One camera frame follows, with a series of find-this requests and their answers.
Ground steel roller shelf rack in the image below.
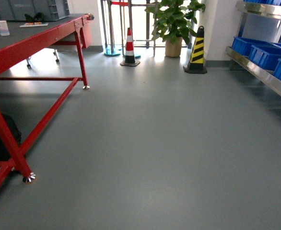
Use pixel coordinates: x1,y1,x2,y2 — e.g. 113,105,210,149
226,1,281,96

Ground red white traffic cone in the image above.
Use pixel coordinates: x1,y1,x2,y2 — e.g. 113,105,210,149
120,27,140,67

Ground yellow black traffic cone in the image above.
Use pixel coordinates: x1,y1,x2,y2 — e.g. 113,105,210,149
183,26,207,74

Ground green potted plant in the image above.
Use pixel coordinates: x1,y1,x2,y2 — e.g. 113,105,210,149
145,0,206,58

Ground blue bin far right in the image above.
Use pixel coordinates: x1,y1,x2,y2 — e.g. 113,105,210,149
231,37,274,56

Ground blue bin front right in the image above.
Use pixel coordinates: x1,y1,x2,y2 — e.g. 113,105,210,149
248,45,281,71

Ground white paper cup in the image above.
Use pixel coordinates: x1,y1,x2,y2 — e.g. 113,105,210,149
0,20,10,36

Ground red frame work table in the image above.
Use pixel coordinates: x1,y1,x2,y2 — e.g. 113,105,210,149
0,14,92,185

